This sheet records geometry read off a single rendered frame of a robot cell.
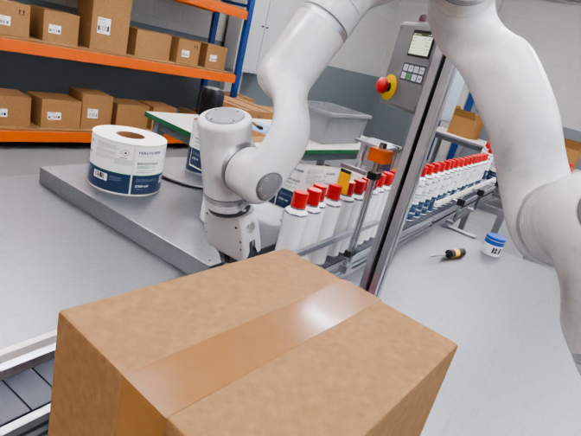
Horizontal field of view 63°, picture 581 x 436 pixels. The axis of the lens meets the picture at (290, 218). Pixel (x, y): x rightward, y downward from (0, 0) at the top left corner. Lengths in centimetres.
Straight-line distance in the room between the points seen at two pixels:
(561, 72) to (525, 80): 807
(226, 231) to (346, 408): 50
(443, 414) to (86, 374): 68
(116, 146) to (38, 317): 56
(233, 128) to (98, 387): 43
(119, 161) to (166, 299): 92
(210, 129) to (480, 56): 40
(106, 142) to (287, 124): 75
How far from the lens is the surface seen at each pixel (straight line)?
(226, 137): 72
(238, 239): 82
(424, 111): 110
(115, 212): 127
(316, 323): 48
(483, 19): 85
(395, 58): 121
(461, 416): 97
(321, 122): 326
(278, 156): 69
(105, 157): 137
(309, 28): 78
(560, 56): 886
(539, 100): 75
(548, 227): 67
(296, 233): 102
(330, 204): 113
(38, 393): 73
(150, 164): 137
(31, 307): 97
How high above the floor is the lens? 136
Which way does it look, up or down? 19 degrees down
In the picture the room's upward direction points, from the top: 14 degrees clockwise
